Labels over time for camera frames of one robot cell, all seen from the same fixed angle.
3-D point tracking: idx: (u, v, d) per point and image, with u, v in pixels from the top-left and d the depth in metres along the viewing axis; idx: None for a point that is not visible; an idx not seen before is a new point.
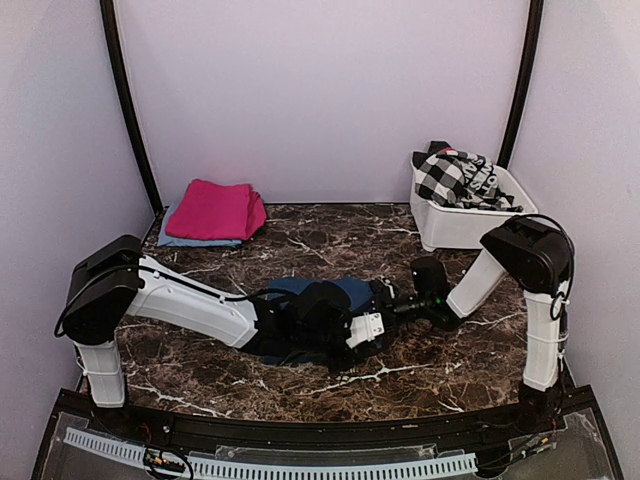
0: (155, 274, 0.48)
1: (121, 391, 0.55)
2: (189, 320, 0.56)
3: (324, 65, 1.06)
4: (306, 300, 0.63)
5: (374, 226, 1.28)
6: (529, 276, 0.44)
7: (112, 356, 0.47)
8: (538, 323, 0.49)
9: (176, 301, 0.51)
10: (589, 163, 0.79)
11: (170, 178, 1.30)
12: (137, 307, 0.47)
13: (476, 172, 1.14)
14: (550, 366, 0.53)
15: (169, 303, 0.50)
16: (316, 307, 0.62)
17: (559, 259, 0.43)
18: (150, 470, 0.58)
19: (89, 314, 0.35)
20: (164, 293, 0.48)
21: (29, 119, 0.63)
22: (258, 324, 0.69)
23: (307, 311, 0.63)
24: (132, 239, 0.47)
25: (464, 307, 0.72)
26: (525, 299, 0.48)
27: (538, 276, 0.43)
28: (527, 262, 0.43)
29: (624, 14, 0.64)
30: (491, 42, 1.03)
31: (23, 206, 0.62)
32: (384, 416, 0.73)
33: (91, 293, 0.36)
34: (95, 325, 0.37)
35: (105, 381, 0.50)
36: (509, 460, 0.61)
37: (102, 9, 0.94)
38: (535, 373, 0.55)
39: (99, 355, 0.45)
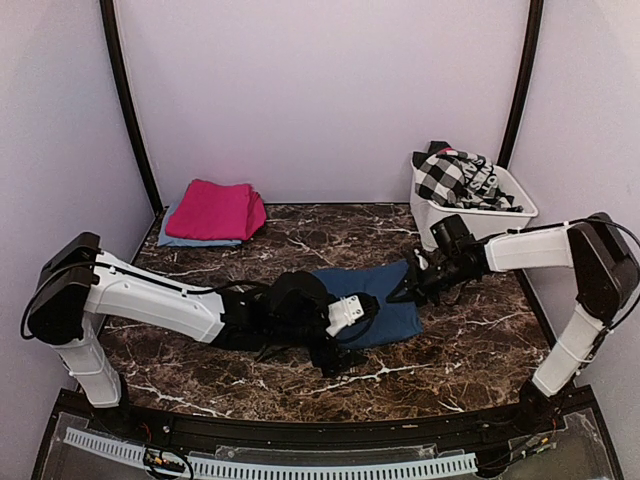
0: (112, 270, 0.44)
1: (115, 390, 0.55)
2: (156, 319, 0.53)
3: (325, 66, 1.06)
4: (281, 289, 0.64)
5: (374, 226, 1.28)
6: (592, 297, 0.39)
7: (95, 355, 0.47)
8: (570, 337, 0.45)
9: (139, 298, 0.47)
10: (589, 164, 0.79)
11: (169, 178, 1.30)
12: (97, 307, 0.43)
13: (476, 172, 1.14)
14: (562, 378, 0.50)
15: (131, 301, 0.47)
16: (291, 296, 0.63)
17: (630, 288, 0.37)
18: (150, 470, 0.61)
19: (48, 315, 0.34)
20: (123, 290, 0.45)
21: (29, 120, 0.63)
22: (224, 317, 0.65)
23: (282, 301, 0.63)
24: (91, 236, 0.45)
25: (500, 262, 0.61)
26: (574, 313, 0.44)
27: (600, 302, 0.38)
28: (600, 283, 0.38)
29: (624, 16, 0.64)
30: (492, 42, 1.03)
31: (23, 206, 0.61)
32: (384, 416, 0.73)
33: (48, 293, 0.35)
34: (56, 327, 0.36)
35: (94, 381, 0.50)
36: (508, 460, 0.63)
37: (102, 9, 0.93)
38: (547, 382, 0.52)
39: (80, 355, 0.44)
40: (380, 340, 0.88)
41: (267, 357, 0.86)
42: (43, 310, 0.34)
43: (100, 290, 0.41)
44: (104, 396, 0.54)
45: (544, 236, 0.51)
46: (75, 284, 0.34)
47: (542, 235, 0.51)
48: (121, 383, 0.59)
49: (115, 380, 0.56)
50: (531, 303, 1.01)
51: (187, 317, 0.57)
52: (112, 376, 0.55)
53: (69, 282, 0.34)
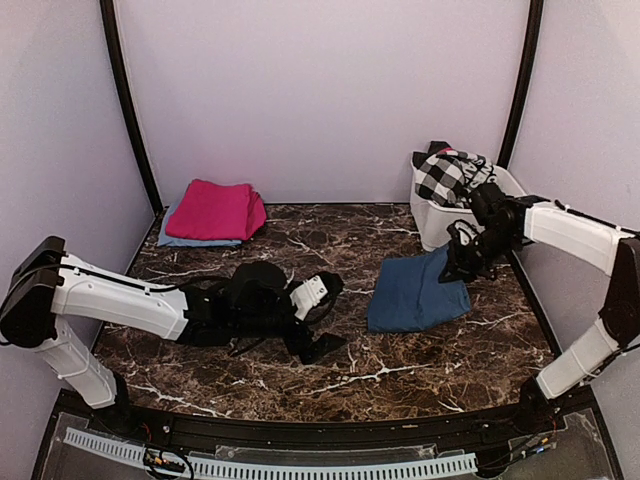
0: (76, 270, 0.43)
1: (108, 388, 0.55)
2: (121, 317, 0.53)
3: (325, 66, 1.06)
4: (236, 283, 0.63)
5: (374, 226, 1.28)
6: (615, 317, 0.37)
7: (77, 354, 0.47)
8: (584, 345, 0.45)
9: (104, 297, 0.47)
10: (589, 164, 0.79)
11: (169, 179, 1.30)
12: (63, 309, 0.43)
13: (476, 172, 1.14)
14: (566, 382, 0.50)
15: (96, 301, 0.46)
16: (250, 288, 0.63)
17: None
18: (150, 470, 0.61)
19: (18, 318, 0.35)
20: (87, 291, 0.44)
21: (29, 121, 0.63)
22: (189, 314, 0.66)
23: (242, 294, 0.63)
24: (57, 241, 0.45)
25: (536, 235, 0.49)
26: (593, 326, 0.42)
27: (622, 323, 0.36)
28: (628, 307, 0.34)
29: (624, 16, 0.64)
30: (492, 43, 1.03)
31: (23, 207, 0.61)
32: (384, 416, 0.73)
33: (15, 296, 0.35)
34: (28, 329, 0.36)
35: (83, 380, 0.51)
36: (508, 460, 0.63)
37: (102, 9, 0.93)
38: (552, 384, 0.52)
39: (60, 354, 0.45)
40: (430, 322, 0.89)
41: (267, 357, 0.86)
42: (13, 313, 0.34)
43: (66, 290, 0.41)
44: (98, 394, 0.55)
45: (591, 229, 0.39)
46: (39, 283, 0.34)
47: (592, 229, 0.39)
48: (113, 380, 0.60)
49: (105, 377, 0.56)
50: (531, 303, 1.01)
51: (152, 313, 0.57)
52: (101, 374, 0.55)
53: (34, 283, 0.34)
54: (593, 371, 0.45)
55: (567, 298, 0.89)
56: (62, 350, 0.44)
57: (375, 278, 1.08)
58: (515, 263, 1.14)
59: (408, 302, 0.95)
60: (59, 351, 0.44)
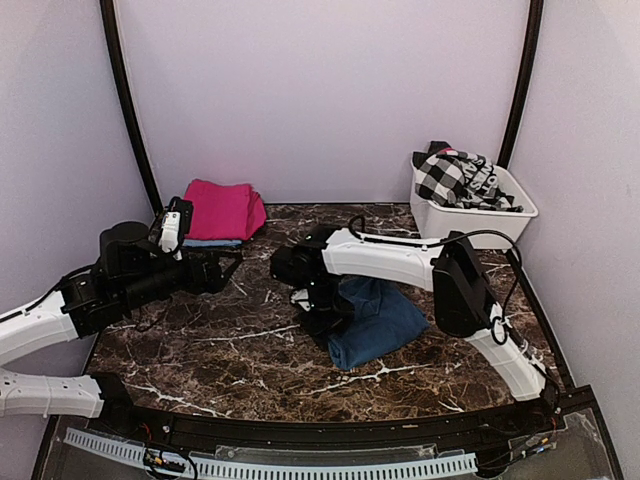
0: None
1: (87, 396, 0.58)
2: (26, 346, 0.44)
3: (325, 65, 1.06)
4: (105, 257, 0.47)
5: (374, 226, 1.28)
6: (459, 325, 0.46)
7: (31, 392, 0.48)
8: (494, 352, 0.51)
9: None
10: (589, 164, 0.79)
11: (170, 179, 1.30)
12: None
13: (476, 172, 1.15)
14: (528, 376, 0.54)
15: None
16: (134, 247, 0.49)
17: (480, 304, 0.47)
18: (151, 469, 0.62)
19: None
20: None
21: (28, 120, 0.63)
22: (67, 307, 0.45)
23: (108, 257, 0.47)
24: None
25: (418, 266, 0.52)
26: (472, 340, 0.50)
27: (458, 327, 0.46)
28: (462, 315, 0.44)
29: (623, 16, 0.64)
30: (492, 43, 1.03)
31: (23, 206, 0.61)
32: (384, 416, 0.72)
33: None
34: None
35: (58, 404, 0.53)
36: (508, 460, 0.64)
37: (102, 9, 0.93)
38: (522, 390, 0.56)
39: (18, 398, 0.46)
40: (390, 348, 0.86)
41: (267, 357, 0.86)
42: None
43: None
44: (79, 406, 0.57)
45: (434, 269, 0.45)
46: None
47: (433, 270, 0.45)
48: (90, 385, 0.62)
49: (77, 388, 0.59)
50: (530, 303, 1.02)
51: (54, 328, 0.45)
52: (71, 389, 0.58)
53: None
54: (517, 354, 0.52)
55: (566, 298, 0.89)
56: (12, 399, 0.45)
57: None
58: (514, 263, 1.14)
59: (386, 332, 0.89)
60: (9, 402, 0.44)
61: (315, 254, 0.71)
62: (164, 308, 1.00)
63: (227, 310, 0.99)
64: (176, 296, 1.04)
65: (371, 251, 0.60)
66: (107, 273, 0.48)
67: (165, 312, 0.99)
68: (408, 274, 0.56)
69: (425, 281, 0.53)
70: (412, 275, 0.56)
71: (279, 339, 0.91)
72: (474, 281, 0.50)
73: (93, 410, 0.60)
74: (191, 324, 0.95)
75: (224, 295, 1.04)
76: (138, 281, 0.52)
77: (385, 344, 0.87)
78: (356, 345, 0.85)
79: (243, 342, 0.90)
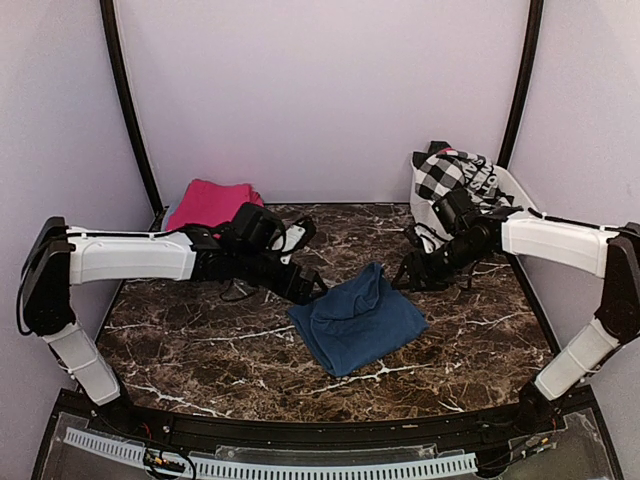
0: (83, 236, 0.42)
1: (115, 381, 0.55)
2: (141, 271, 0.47)
3: (325, 67, 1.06)
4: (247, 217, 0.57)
5: (374, 226, 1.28)
6: (615, 316, 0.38)
7: (82, 347, 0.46)
8: (583, 347, 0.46)
9: (115, 253, 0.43)
10: (589, 164, 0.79)
11: (170, 178, 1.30)
12: (79, 275, 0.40)
13: (476, 172, 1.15)
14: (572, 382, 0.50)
15: (106, 260, 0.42)
16: (268, 225, 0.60)
17: None
18: (151, 469, 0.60)
19: (36, 305, 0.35)
20: (97, 249, 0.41)
21: (28, 120, 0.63)
22: (196, 246, 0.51)
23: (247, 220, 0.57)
24: (58, 219, 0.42)
25: (589, 240, 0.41)
26: (591, 326, 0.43)
27: (621, 322, 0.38)
28: (625, 305, 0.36)
29: (623, 18, 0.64)
30: (492, 44, 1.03)
31: (23, 206, 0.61)
32: (384, 416, 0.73)
33: (30, 284, 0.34)
34: (50, 317, 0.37)
35: (91, 373, 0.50)
36: (508, 460, 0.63)
37: (102, 10, 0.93)
38: (550, 385, 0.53)
39: (65, 343, 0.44)
40: (392, 345, 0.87)
41: (268, 357, 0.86)
42: (32, 305, 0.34)
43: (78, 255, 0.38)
44: (99, 389, 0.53)
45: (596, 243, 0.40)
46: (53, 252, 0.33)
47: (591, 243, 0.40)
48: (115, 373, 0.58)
49: (111, 371, 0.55)
50: (530, 303, 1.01)
51: (171, 260, 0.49)
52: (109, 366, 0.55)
53: (50, 254, 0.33)
54: (592, 369, 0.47)
55: (567, 298, 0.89)
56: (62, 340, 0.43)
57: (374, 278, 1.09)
58: (514, 263, 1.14)
59: (387, 329, 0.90)
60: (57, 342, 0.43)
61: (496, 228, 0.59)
62: (164, 308, 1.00)
63: (227, 310, 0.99)
64: (176, 295, 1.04)
65: (549, 227, 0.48)
66: (243, 236, 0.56)
67: (165, 312, 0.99)
68: (578, 258, 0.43)
69: (598, 265, 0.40)
70: (585, 261, 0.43)
71: (279, 339, 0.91)
72: None
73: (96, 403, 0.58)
74: (191, 324, 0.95)
75: (224, 295, 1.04)
76: (241, 257, 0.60)
77: (386, 343, 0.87)
78: (352, 349, 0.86)
79: (243, 342, 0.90)
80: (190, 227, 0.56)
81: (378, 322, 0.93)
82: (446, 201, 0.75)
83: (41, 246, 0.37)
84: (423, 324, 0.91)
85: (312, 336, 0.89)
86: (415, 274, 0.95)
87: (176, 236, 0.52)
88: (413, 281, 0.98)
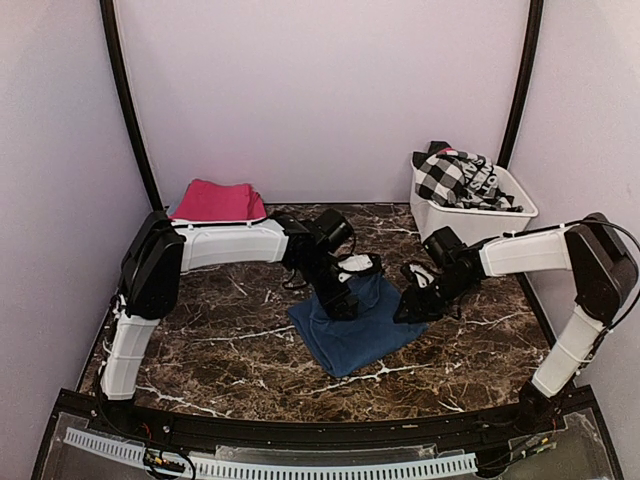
0: (190, 227, 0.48)
1: (134, 381, 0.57)
2: (237, 257, 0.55)
3: (325, 68, 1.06)
4: (329, 218, 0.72)
5: (374, 226, 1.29)
6: (594, 298, 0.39)
7: (139, 341, 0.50)
8: (574, 338, 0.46)
9: (217, 242, 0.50)
10: (589, 163, 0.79)
11: (170, 179, 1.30)
12: (189, 260, 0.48)
13: (476, 172, 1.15)
14: (566, 375, 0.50)
15: (209, 247, 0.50)
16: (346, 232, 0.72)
17: (629, 285, 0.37)
18: (150, 470, 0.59)
19: (152, 291, 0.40)
20: (205, 238, 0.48)
21: (26, 120, 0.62)
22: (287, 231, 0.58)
23: (331, 221, 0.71)
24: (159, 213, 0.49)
25: (552, 238, 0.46)
26: (575, 315, 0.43)
27: (601, 304, 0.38)
28: (600, 283, 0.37)
29: (624, 18, 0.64)
30: (492, 43, 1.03)
31: (23, 207, 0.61)
32: (384, 416, 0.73)
33: (144, 271, 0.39)
34: (160, 302, 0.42)
35: (125, 367, 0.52)
36: (508, 460, 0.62)
37: (102, 9, 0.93)
38: (547, 382, 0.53)
39: (132, 333, 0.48)
40: (391, 346, 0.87)
41: (268, 357, 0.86)
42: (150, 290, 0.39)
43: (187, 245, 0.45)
44: (119, 382, 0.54)
45: (559, 238, 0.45)
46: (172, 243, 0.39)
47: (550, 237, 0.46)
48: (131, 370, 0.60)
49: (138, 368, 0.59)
50: (530, 303, 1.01)
51: (263, 243, 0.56)
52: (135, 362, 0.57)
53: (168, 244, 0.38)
54: (584, 359, 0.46)
55: (566, 298, 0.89)
56: (133, 329, 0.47)
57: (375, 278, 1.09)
58: None
59: (386, 331, 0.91)
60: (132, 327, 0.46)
61: (474, 257, 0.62)
62: None
63: (227, 310, 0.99)
64: (176, 295, 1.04)
65: (517, 237, 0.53)
66: (326, 234, 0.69)
67: None
68: (548, 257, 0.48)
69: (567, 258, 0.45)
70: (556, 257, 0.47)
71: (279, 339, 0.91)
72: (622, 261, 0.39)
73: (102, 396, 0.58)
74: (191, 324, 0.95)
75: (224, 295, 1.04)
76: (318, 253, 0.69)
77: (386, 344, 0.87)
78: (352, 349, 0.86)
79: (243, 342, 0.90)
80: (278, 216, 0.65)
81: (376, 325, 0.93)
82: (434, 239, 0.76)
83: (152, 239, 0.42)
84: (423, 322, 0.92)
85: (312, 335, 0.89)
86: (412, 306, 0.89)
87: (268, 222, 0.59)
88: (413, 314, 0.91)
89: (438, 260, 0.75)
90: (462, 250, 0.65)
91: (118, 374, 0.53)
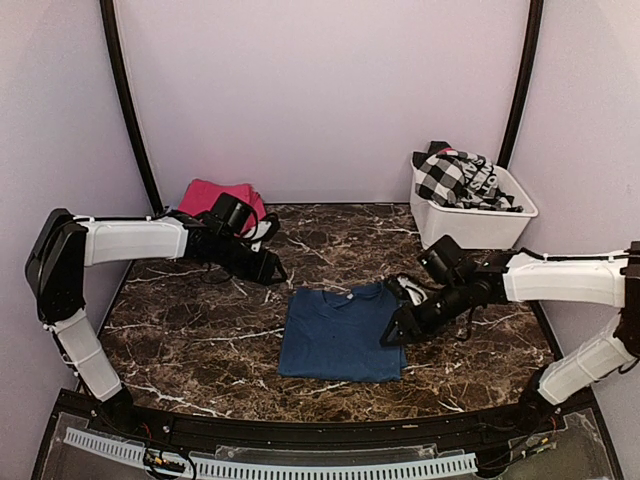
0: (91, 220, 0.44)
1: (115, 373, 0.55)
2: (135, 251, 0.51)
3: (325, 68, 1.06)
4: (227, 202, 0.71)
5: (374, 225, 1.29)
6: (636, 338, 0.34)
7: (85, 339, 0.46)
8: (596, 362, 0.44)
9: (119, 235, 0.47)
10: (590, 162, 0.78)
11: (170, 179, 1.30)
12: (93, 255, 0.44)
13: (476, 172, 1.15)
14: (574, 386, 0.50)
15: (112, 240, 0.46)
16: (244, 212, 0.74)
17: None
18: (150, 470, 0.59)
19: (58, 284, 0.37)
20: (107, 229, 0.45)
21: (27, 120, 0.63)
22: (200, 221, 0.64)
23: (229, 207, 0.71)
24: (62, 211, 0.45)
25: (600, 274, 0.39)
26: (606, 345, 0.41)
27: None
28: None
29: (623, 19, 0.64)
30: (491, 43, 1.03)
31: (23, 207, 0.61)
32: (384, 416, 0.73)
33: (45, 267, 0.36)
34: (65, 297, 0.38)
35: (91, 368, 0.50)
36: (508, 460, 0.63)
37: (102, 11, 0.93)
38: (552, 391, 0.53)
39: (74, 335, 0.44)
40: (363, 375, 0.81)
41: (268, 357, 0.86)
42: (51, 286, 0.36)
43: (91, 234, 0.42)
44: (102, 382, 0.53)
45: (607, 275, 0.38)
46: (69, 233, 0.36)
47: (596, 271, 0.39)
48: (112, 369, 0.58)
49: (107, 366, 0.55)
50: (530, 303, 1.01)
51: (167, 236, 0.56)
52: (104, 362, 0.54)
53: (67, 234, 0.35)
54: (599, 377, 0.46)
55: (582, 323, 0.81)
56: (71, 332, 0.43)
57: (375, 278, 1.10)
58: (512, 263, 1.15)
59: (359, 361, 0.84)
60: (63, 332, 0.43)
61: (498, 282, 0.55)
62: (164, 308, 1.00)
63: (227, 310, 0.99)
64: (176, 295, 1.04)
65: (556, 265, 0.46)
66: (226, 220, 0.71)
67: (165, 312, 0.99)
68: (593, 292, 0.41)
69: (615, 297, 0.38)
70: (600, 294, 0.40)
71: (279, 339, 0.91)
72: None
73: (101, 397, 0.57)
74: (191, 324, 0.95)
75: (224, 295, 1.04)
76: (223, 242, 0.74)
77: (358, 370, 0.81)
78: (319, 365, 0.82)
79: (243, 342, 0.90)
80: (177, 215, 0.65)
81: (353, 351, 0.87)
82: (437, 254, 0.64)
83: (54, 234, 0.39)
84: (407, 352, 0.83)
85: (289, 339, 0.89)
86: (405, 330, 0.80)
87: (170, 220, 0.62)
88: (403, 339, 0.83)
89: (441, 278, 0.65)
90: (481, 271, 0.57)
91: (94, 375, 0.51)
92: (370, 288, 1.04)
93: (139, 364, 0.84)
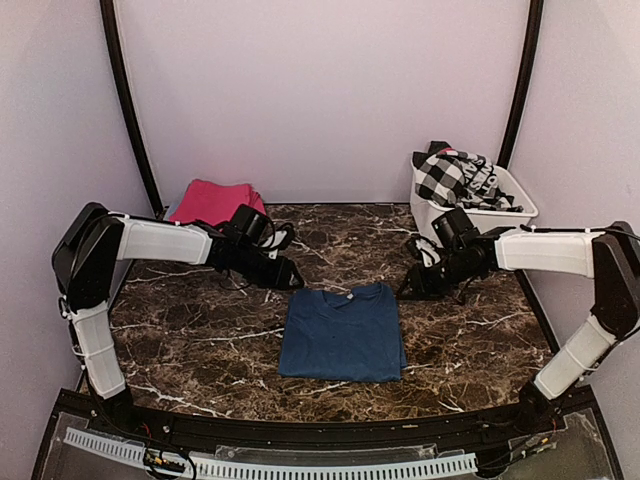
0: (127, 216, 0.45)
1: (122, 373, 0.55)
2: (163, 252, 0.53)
3: (324, 68, 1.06)
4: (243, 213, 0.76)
5: (374, 226, 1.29)
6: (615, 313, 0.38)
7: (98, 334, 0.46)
8: (580, 344, 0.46)
9: (149, 234, 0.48)
10: (591, 161, 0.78)
11: (170, 179, 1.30)
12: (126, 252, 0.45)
13: (476, 172, 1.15)
14: (567, 380, 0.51)
15: (144, 238, 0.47)
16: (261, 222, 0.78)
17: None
18: (150, 470, 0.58)
19: (91, 274, 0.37)
20: (140, 228, 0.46)
21: (27, 120, 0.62)
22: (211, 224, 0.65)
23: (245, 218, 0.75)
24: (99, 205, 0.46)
25: (575, 243, 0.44)
26: (587, 324, 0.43)
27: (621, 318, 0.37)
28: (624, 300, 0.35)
29: (623, 18, 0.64)
30: (491, 43, 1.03)
31: (23, 207, 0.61)
32: (384, 416, 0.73)
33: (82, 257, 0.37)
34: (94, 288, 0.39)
35: (99, 364, 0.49)
36: (508, 460, 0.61)
37: (102, 10, 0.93)
38: (549, 386, 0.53)
39: (91, 329, 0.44)
40: (365, 375, 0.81)
41: (268, 357, 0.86)
42: (84, 275, 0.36)
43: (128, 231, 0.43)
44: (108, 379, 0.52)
45: (581, 243, 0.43)
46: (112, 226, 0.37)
47: (571, 241, 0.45)
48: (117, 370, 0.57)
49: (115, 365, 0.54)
50: (531, 303, 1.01)
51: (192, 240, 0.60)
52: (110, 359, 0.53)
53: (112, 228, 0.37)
54: (590, 367, 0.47)
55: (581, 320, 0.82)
56: (89, 326, 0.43)
57: (375, 278, 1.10)
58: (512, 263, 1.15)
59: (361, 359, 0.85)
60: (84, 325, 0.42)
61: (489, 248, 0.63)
62: (164, 308, 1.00)
63: (227, 310, 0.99)
64: (176, 295, 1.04)
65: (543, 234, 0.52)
66: (242, 231, 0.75)
67: (165, 312, 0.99)
68: (567, 260, 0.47)
69: (586, 264, 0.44)
70: (576, 263, 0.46)
71: (279, 339, 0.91)
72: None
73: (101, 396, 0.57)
74: (191, 324, 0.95)
75: (224, 295, 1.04)
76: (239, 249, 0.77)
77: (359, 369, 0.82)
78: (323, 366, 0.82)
79: (243, 342, 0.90)
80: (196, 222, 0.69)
81: (356, 349, 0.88)
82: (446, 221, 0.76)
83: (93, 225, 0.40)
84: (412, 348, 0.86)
85: (288, 339, 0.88)
86: (415, 285, 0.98)
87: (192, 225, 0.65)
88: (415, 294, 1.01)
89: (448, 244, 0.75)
90: (476, 238, 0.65)
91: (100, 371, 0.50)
92: (370, 288, 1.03)
93: (139, 364, 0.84)
